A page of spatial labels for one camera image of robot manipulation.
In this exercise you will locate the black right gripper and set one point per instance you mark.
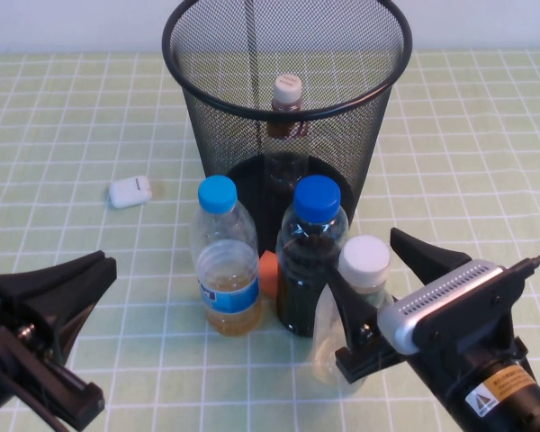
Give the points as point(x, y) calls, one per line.
point(369, 360)

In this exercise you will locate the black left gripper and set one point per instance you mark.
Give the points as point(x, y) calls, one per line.
point(72, 396)

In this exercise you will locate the white-capped clear bottle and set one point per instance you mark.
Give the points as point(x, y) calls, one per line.
point(364, 256)

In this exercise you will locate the small beige-capped bottle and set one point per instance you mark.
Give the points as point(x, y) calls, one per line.
point(288, 90)

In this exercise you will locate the black mesh wastebasket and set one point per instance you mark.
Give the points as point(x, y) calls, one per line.
point(342, 135)

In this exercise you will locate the dark-blue-capped bottle, dark liquid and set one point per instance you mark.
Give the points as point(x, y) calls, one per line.
point(306, 279)

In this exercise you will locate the orange cube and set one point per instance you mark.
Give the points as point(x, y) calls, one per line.
point(268, 274)

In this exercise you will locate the white earbud case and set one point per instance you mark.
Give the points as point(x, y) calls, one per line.
point(128, 192)

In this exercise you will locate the green checked tablecloth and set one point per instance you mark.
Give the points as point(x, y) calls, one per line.
point(477, 180)

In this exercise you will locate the light-blue-capped bottle, yellow liquid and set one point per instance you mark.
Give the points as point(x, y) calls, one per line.
point(225, 270)

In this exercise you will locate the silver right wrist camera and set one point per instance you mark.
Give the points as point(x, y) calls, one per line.
point(432, 297)

